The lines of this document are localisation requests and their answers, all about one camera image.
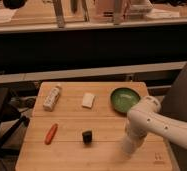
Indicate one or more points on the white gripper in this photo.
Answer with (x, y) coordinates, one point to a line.
(134, 132)

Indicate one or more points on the white ceramic cup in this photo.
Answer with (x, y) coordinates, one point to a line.
(130, 145)

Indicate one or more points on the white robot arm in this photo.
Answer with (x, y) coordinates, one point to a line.
(143, 118)

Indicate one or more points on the black eraser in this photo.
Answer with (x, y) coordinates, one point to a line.
(87, 136)

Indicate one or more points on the green bowl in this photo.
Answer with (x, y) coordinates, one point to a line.
(123, 98)

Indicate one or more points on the white sponge block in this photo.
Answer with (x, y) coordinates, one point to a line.
(88, 100)

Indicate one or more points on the wooden cutting board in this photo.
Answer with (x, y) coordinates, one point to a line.
(68, 152)

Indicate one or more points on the orange carrot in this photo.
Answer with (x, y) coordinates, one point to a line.
(51, 133)

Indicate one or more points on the white plastic bottle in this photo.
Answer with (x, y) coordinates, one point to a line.
(52, 97)

